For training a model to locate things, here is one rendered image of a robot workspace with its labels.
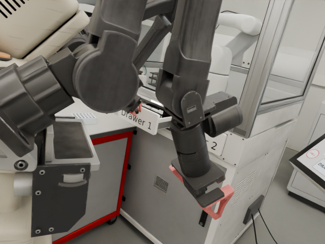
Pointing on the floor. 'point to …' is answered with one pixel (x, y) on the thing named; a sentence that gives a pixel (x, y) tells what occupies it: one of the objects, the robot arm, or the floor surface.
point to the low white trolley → (125, 136)
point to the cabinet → (218, 225)
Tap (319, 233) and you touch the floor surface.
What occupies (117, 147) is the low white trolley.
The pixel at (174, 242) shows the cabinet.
